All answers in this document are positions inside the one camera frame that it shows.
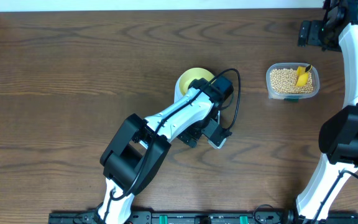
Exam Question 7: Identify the yellow-green bowl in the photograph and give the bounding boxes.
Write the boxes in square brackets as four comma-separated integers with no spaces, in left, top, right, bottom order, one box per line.
[178,68,214,95]

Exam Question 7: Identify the clear plastic container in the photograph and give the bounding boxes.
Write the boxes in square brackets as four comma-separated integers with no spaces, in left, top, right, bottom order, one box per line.
[266,63,320,100]

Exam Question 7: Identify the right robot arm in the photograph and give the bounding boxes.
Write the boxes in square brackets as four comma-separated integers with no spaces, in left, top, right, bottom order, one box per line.
[284,0,358,223]

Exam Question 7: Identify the soybeans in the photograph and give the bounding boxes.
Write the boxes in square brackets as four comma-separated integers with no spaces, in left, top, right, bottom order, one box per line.
[270,68,314,94]

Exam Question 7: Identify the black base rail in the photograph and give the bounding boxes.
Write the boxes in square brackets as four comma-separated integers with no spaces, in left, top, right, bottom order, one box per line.
[48,210,358,224]

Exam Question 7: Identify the left black cable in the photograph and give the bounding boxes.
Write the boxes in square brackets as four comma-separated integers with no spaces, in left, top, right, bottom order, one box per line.
[103,68,241,224]

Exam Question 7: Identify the white digital kitchen scale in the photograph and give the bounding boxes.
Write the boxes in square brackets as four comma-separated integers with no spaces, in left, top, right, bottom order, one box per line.
[166,82,220,139]

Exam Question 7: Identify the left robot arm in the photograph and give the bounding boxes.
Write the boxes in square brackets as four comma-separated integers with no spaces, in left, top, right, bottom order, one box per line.
[95,77,234,223]

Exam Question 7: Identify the yellow measuring scoop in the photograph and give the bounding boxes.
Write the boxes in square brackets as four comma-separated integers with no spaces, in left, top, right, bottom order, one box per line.
[295,64,313,87]

